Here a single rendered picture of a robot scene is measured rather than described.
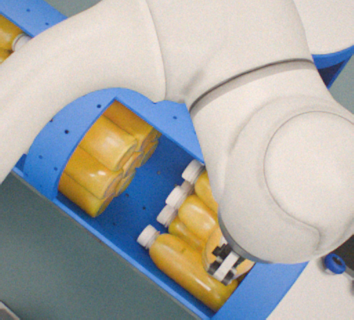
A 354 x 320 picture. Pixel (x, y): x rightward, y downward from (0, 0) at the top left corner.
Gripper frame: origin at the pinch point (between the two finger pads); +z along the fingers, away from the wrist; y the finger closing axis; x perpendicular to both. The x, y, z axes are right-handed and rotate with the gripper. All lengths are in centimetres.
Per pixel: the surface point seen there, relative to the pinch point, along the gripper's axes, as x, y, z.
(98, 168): 26.1, 0.7, 32.8
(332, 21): 10, 54, 42
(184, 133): 17.0, 12.6, 24.4
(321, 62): 7, 47, 46
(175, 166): 18, 12, 49
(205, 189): 9.3, 9.0, 32.3
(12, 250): 56, -26, 146
